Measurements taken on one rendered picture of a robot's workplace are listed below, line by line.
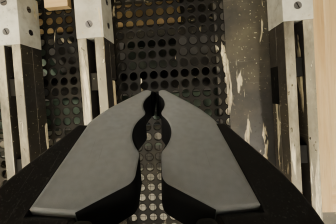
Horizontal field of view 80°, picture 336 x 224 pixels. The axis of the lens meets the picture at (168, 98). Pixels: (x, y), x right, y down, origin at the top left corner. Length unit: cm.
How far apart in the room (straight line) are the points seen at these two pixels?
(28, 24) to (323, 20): 69
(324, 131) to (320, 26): 24
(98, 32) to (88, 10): 5
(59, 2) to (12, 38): 14
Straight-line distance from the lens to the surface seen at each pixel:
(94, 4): 51
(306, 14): 53
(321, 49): 59
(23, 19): 60
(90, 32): 49
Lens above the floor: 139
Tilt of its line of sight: 34 degrees down
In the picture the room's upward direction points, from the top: 179 degrees clockwise
